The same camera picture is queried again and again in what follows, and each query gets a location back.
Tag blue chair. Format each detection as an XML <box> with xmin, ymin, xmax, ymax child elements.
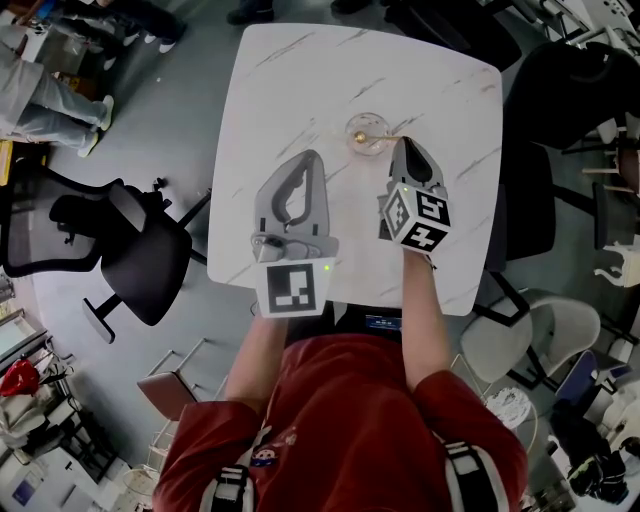
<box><xmin>554</xmin><ymin>349</ymin><xmax>601</xmax><ymax>409</ymax></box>

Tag brown seat metal chair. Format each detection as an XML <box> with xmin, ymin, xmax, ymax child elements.
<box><xmin>136</xmin><ymin>337</ymin><xmax>234</xmax><ymax>427</ymax></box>

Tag red bag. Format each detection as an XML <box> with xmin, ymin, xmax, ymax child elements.
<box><xmin>0</xmin><ymin>358</ymin><xmax>42</xmax><ymax>399</ymax></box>

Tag white patterned stool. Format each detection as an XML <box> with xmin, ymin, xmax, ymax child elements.
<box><xmin>484</xmin><ymin>387</ymin><xmax>540</xmax><ymax>436</ymax></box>

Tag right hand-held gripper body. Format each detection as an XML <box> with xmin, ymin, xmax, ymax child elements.
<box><xmin>377</xmin><ymin>180</ymin><xmax>453</xmax><ymax>254</ymax></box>

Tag person's left forearm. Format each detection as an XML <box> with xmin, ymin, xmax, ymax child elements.
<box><xmin>224</xmin><ymin>314</ymin><xmax>292</xmax><ymax>414</ymax></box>

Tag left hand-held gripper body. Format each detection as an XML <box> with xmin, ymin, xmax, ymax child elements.
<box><xmin>250</xmin><ymin>234</ymin><xmax>342</xmax><ymax>320</ymax></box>

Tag small glass bowl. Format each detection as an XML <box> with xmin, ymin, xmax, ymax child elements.
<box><xmin>344</xmin><ymin>112</ymin><xmax>392</xmax><ymax>158</ymax></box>

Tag black waist device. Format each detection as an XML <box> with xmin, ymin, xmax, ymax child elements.
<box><xmin>363</xmin><ymin>313</ymin><xmax>404</xmax><ymax>345</ymax></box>

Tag black office chair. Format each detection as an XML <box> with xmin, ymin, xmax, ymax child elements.
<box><xmin>502</xmin><ymin>39</ymin><xmax>640</xmax><ymax>264</ymax></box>
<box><xmin>0</xmin><ymin>167</ymin><xmax>212</xmax><ymax>346</ymax></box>
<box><xmin>384</xmin><ymin>0</ymin><xmax>524</xmax><ymax>71</ymax></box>

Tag black white shoulder strap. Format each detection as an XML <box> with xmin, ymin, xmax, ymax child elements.
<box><xmin>199</xmin><ymin>463</ymin><xmax>261</xmax><ymax>512</ymax></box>
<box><xmin>442</xmin><ymin>439</ymin><xmax>503</xmax><ymax>512</ymax></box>

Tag small gold spoon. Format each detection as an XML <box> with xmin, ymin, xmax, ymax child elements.
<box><xmin>352</xmin><ymin>130</ymin><xmax>405</xmax><ymax>144</ymax></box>

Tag grey padded chair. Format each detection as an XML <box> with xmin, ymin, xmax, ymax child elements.
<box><xmin>459</xmin><ymin>294</ymin><xmax>602</xmax><ymax>394</ymax></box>

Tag person's right forearm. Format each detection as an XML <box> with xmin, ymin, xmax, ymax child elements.
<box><xmin>401</xmin><ymin>247</ymin><xmax>452</xmax><ymax>396</ymax></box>

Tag wooden leg brown chair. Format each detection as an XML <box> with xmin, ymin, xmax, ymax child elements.
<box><xmin>582</xmin><ymin>144</ymin><xmax>640</xmax><ymax>196</ymax></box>

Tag person's red shirt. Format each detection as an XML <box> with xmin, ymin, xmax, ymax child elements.
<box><xmin>152</xmin><ymin>333</ymin><xmax>530</xmax><ymax>512</ymax></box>

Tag white ornate furniture piece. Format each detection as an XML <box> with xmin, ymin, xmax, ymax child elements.
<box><xmin>593</xmin><ymin>239</ymin><xmax>640</xmax><ymax>289</ymax></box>

